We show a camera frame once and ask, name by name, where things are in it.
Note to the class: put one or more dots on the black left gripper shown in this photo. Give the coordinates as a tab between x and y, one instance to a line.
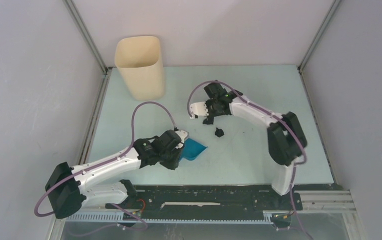
174	163

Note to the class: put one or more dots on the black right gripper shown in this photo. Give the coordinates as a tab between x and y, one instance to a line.
208	102

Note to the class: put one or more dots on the blue dustpan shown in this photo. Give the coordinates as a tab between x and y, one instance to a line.
191	150

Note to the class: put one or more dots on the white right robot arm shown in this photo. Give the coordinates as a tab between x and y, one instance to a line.
285	137

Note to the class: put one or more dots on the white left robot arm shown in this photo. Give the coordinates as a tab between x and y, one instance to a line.
71	188

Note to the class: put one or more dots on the long black paper scrap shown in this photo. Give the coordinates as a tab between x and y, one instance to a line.
209	120

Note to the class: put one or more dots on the small black paper scrap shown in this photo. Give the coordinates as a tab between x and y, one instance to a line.
219	132

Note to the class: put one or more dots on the beige waste bin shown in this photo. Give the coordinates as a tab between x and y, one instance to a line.
139	61

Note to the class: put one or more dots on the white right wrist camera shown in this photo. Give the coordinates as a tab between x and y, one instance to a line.
198	109

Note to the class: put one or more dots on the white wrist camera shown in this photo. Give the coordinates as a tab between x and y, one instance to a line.
198	109
182	134

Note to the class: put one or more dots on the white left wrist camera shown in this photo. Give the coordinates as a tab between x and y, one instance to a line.
182	134

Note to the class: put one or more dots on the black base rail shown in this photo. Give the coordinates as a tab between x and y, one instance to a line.
210	200

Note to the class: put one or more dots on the left aluminium frame post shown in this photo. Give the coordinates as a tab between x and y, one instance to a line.
102	82

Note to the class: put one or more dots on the aluminium frame post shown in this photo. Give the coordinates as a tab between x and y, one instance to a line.
316	40
102	82

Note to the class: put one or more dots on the grey cable duct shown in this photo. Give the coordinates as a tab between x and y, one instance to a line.
120	217

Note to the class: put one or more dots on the right aluminium frame post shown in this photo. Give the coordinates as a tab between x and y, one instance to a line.
316	40

